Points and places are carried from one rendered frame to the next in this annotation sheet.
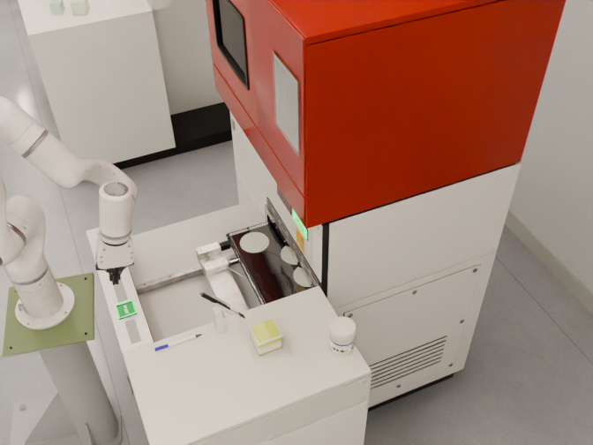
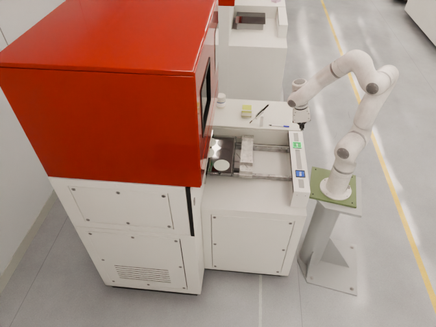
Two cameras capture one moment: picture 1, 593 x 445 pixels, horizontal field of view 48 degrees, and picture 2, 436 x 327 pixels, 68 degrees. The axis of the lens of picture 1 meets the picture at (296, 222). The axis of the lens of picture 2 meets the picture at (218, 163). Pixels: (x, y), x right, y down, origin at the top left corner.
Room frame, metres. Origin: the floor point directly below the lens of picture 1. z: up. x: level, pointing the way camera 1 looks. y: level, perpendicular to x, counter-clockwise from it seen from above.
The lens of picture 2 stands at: (2.93, 0.84, 2.36)
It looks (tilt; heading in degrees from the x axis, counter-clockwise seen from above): 44 degrees down; 209
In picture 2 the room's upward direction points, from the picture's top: straight up
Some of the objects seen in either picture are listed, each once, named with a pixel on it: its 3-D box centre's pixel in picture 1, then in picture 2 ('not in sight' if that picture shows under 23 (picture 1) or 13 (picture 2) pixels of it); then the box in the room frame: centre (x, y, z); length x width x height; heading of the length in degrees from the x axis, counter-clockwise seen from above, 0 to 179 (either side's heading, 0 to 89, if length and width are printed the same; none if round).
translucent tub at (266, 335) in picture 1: (266, 337); (246, 111); (1.14, 0.09, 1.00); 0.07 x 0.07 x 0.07; 23
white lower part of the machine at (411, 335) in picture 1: (352, 279); (159, 216); (1.87, -0.23, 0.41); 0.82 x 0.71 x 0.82; 23
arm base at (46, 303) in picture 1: (37, 288); (339, 178); (1.40, 0.84, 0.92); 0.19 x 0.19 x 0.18
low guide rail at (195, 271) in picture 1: (206, 267); (248, 175); (1.56, 0.31, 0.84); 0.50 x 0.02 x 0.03; 113
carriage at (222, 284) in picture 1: (224, 288); (246, 157); (1.44, 0.24, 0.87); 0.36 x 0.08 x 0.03; 23
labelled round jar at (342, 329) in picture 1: (341, 336); (220, 100); (1.13, -0.12, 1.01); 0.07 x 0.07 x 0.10
